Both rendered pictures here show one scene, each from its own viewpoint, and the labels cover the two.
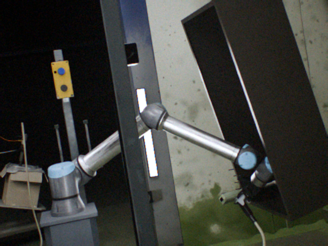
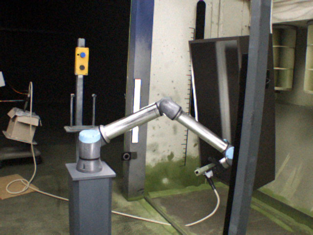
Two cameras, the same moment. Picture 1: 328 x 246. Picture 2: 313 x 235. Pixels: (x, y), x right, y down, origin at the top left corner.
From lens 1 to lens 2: 106 cm
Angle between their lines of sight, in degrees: 17
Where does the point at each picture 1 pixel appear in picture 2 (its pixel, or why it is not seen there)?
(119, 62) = (260, 86)
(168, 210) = (139, 166)
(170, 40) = (164, 50)
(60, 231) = (86, 184)
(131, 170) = (245, 185)
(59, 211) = (85, 169)
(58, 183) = (88, 147)
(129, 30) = (139, 36)
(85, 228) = (104, 184)
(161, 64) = (154, 65)
